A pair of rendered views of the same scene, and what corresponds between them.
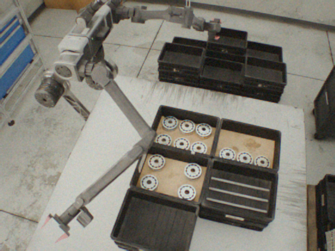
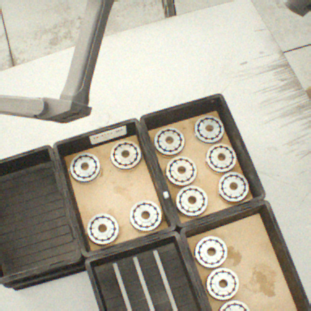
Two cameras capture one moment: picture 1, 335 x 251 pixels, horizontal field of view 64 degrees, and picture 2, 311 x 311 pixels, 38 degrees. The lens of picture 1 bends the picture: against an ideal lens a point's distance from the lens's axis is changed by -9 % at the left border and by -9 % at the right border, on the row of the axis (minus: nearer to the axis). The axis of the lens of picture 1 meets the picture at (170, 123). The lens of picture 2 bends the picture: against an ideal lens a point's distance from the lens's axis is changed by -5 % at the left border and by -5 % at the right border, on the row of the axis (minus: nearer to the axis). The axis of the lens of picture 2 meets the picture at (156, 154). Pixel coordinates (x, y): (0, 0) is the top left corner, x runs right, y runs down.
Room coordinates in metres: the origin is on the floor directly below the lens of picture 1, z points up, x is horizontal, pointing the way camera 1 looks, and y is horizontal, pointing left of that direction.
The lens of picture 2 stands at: (0.59, -0.48, 2.30)
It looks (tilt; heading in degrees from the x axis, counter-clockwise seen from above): 67 degrees down; 57
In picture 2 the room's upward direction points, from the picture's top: 1 degrees counter-clockwise
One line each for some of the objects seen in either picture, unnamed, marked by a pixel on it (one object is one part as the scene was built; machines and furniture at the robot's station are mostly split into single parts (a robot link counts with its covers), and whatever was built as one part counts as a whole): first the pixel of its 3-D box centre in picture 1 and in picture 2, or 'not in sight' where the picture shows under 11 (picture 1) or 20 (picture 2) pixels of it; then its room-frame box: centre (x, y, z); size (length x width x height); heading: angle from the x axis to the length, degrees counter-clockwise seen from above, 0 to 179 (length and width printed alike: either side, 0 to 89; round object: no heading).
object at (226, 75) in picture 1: (220, 81); not in sight; (2.02, -0.50, 0.31); 0.40 x 0.30 x 0.34; 76
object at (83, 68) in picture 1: (87, 69); not in sight; (1.00, 0.40, 1.45); 0.09 x 0.08 x 0.12; 166
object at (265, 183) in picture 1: (239, 192); (151, 308); (0.62, -0.39, 0.87); 0.40 x 0.30 x 0.11; 74
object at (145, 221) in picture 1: (155, 225); (27, 217); (0.44, 0.08, 0.87); 0.40 x 0.30 x 0.11; 74
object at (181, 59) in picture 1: (180, 71); not in sight; (2.11, -0.11, 0.37); 0.40 x 0.30 x 0.45; 76
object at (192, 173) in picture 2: (181, 144); (181, 170); (0.95, -0.07, 0.86); 0.10 x 0.10 x 0.01
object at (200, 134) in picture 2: (170, 122); (209, 129); (1.12, 0.00, 0.86); 0.10 x 0.10 x 0.01
